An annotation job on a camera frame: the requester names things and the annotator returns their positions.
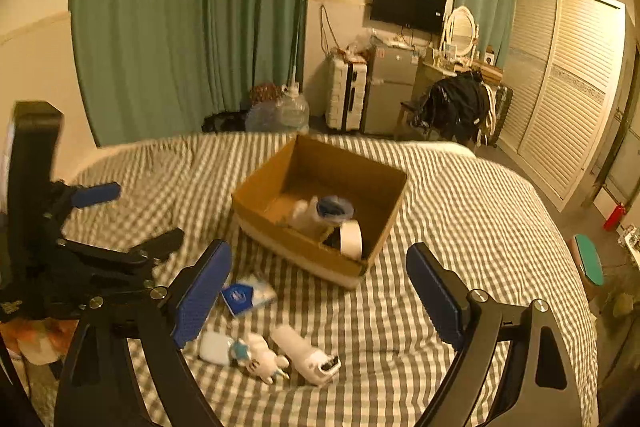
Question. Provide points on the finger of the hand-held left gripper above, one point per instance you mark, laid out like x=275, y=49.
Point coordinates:
x=97, y=195
x=150, y=251

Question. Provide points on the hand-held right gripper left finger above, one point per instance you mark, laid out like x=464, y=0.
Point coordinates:
x=200, y=294

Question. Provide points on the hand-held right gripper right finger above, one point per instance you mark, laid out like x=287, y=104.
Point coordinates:
x=435, y=297

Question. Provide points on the blue white tissue packet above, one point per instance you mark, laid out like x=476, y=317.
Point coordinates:
x=247, y=296

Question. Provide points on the white plush toy figure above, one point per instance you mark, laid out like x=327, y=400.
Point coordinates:
x=260, y=357

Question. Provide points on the brown cardboard box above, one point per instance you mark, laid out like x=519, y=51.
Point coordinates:
x=300, y=252

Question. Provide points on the white handheld device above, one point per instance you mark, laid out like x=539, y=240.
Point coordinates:
x=300, y=352

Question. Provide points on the grey checkered bed sheet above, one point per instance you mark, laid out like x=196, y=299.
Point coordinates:
x=475, y=217

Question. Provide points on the white tape roll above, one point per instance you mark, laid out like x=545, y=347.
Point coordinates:
x=350, y=239

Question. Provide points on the black bag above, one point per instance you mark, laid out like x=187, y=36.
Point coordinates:
x=222, y=122

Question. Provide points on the orange white cloth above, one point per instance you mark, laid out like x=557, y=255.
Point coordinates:
x=35, y=339

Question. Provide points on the green-topped stool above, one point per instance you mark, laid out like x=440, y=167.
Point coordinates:
x=590, y=259

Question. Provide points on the wooden chair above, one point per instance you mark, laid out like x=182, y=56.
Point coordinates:
x=407, y=117

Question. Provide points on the wide green curtain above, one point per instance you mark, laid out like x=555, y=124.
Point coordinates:
x=165, y=17

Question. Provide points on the black jacket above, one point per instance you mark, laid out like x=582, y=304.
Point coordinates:
x=460, y=104

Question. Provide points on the red fire extinguisher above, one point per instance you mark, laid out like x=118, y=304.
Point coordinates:
x=614, y=218

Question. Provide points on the large clear water jug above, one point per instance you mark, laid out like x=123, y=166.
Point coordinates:
x=292, y=112

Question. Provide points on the silver small fridge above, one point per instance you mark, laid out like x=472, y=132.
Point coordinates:
x=387, y=92

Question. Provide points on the white suitcase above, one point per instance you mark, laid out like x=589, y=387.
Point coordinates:
x=345, y=94

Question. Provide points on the wooden dressing table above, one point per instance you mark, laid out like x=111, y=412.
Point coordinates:
x=432, y=72

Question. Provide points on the white louvered wardrobe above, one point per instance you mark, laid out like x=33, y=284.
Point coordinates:
x=565, y=82

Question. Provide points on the white oval vanity mirror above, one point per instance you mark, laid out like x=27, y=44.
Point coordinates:
x=461, y=29

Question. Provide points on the black wall television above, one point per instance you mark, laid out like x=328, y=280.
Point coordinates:
x=407, y=4

